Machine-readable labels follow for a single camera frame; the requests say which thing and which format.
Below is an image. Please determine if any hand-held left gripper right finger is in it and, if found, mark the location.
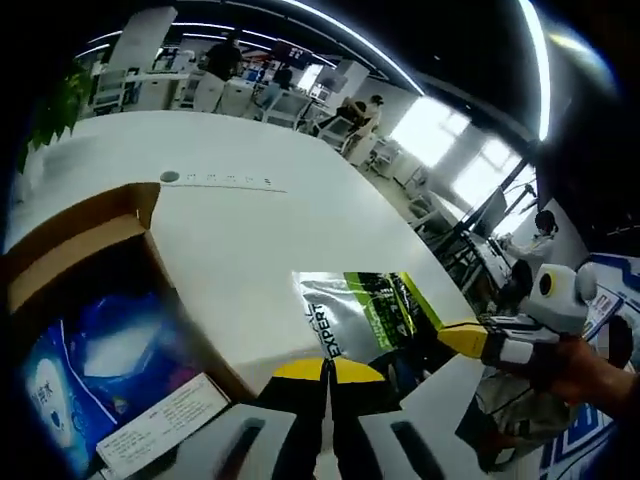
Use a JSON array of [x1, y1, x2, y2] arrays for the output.
[[329, 357, 454, 480]]

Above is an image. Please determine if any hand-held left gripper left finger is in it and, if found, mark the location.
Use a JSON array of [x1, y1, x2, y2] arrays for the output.
[[164, 357, 332, 480]]

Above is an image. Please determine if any silver green soft pouch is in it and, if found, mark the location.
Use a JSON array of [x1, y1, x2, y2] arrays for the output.
[[292, 271, 444, 386]]

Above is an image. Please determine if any small white printed box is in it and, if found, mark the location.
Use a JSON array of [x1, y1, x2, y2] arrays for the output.
[[94, 372, 231, 480]]

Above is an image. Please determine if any blue wet wipes soft pack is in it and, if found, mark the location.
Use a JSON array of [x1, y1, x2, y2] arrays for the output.
[[19, 319, 131, 476]]

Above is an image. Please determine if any brown cardboard shoe box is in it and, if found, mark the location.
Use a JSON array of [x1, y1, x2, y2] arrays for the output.
[[0, 182, 261, 480]]

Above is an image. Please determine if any person's right hand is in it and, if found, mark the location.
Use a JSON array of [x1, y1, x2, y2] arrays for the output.
[[529, 335, 621, 414]]

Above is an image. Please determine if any person's patterned clothing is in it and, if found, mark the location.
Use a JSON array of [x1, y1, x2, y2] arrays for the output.
[[474, 369, 571, 474]]

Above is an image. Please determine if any white blue-striped panel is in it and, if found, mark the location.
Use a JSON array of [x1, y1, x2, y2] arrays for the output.
[[542, 399, 619, 480]]

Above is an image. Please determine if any table socket strip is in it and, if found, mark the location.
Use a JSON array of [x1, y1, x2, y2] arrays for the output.
[[159, 169, 289, 194]]

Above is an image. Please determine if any curved ceiling light strip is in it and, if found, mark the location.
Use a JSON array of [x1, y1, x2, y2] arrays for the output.
[[517, 0, 551, 144]]

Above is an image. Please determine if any green leafy plant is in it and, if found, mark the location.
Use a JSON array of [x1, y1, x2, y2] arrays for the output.
[[17, 64, 96, 174]]

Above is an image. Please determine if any blue-framed wall poster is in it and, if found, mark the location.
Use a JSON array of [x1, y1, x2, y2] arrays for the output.
[[582, 253, 640, 346]]

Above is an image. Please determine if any black metal-frame desk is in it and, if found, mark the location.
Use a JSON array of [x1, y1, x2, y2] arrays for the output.
[[414, 189, 507, 301]]

